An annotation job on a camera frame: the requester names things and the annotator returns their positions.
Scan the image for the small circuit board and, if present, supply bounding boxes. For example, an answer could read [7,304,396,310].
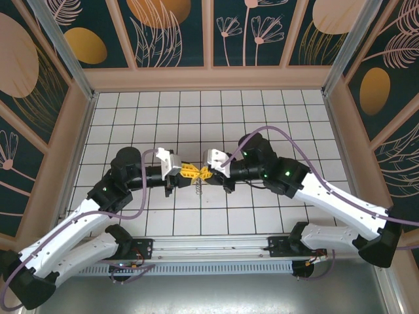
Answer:
[109,261,138,272]

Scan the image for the grey metal sheet panel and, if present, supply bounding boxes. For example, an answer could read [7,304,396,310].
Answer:
[32,258,393,314]

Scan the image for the aluminium table side rail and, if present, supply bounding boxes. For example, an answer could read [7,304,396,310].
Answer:
[48,93,99,236]
[323,91,371,230]

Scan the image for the aluminium mounting rail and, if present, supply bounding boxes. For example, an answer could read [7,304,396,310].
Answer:
[35,232,387,262]

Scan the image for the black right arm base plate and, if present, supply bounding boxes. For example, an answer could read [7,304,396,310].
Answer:
[267,235,328,260]

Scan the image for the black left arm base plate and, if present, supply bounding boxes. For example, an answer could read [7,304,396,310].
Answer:
[129,238,155,262]

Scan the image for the grey slotted cable duct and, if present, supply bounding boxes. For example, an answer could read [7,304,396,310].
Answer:
[74,260,295,276]

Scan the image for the red wires with connector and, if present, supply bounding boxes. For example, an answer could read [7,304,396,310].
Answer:
[306,248,329,266]
[129,250,147,268]

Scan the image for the aluminium corner post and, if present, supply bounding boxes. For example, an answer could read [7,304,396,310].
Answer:
[322,0,393,96]
[26,0,99,101]

